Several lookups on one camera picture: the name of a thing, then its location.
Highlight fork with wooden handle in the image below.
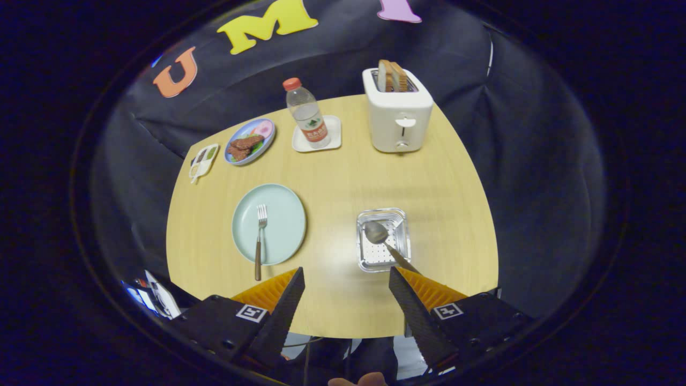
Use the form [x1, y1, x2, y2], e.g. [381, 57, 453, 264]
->
[254, 204, 268, 281]

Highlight brown bread slice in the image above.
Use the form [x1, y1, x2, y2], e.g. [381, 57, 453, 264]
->
[390, 62, 409, 93]
[377, 60, 394, 93]

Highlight white toaster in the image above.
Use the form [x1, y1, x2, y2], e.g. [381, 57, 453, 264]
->
[362, 67, 434, 154]

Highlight brown meat pieces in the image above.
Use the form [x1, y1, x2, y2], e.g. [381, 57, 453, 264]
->
[227, 135, 265, 161]

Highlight white divided sauce dish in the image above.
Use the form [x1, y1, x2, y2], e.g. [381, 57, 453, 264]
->
[188, 143, 220, 184]

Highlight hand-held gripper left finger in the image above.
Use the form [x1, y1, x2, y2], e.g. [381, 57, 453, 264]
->
[174, 267, 306, 370]

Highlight clear water bottle red cap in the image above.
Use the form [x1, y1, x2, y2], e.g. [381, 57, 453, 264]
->
[282, 77, 332, 150]

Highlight person's dark clothing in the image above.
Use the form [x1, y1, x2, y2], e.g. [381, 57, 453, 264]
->
[284, 335, 400, 384]

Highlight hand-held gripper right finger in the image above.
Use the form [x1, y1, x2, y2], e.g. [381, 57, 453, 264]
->
[389, 266, 534, 375]

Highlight white square coaster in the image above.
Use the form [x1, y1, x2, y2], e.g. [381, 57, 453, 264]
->
[292, 115, 342, 153]

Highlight blue patterned plate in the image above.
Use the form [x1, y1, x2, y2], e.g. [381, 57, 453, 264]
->
[223, 118, 276, 166]

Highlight light green plate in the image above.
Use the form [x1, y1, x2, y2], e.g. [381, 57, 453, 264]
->
[232, 183, 307, 266]

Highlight black backdrop cloth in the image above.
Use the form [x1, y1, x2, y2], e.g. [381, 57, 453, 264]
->
[91, 0, 606, 322]

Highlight silver perforated tray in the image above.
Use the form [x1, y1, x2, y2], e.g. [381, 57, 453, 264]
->
[356, 208, 412, 273]

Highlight metal spoon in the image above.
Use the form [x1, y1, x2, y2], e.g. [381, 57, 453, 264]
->
[364, 220, 421, 275]

